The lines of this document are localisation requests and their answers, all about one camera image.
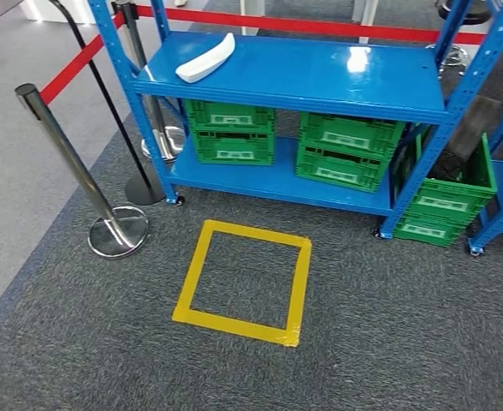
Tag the white curved plastic trim part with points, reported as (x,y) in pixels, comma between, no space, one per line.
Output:
(204,62)

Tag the green plastic crate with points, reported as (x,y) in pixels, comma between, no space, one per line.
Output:
(426,231)
(234,150)
(448,201)
(405,164)
(337,170)
(229,116)
(349,133)

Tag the red barrier belt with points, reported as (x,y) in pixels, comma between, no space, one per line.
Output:
(72,68)
(298,25)

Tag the grey flat panel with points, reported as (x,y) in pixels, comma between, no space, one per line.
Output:
(474,127)

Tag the black round stool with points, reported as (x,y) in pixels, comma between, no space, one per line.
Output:
(456,57)

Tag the white lit display block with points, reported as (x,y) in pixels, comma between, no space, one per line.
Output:
(55,10)

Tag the black stanchion post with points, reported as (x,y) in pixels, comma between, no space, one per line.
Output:
(142,187)

